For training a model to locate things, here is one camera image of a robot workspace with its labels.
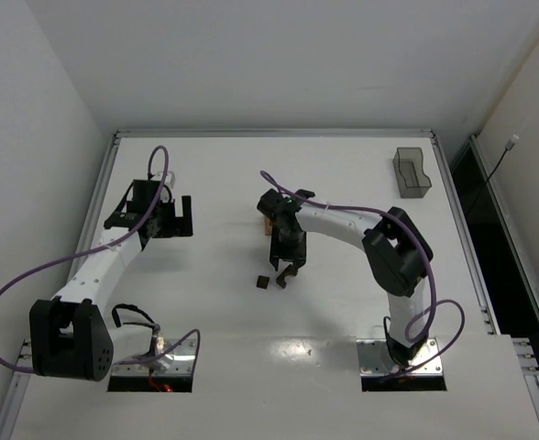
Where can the small dark wood cube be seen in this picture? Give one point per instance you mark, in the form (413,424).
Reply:
(262,282)

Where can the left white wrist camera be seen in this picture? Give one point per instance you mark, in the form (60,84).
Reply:
(167,178)

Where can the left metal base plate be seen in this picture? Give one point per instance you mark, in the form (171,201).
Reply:
(177,363)

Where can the dark wood arch block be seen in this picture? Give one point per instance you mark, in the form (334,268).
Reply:
(281,280)

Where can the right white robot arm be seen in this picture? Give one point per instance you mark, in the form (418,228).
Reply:
(397,255)

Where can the light wood rectangular block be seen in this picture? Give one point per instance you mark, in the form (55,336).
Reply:
(267,226)

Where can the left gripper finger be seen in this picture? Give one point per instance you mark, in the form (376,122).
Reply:
(164,224)
(183,224)

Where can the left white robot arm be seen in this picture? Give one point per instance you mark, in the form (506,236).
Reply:
(75,335)

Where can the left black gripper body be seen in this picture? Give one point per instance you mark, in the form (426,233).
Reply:
(172,225)

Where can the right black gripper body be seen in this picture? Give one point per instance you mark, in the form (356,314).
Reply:
(288,250)

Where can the clear grey plastic bin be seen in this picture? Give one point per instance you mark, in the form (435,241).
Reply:
(412,181)

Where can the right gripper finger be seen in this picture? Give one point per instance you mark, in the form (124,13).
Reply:
(274,260)
(297,265)

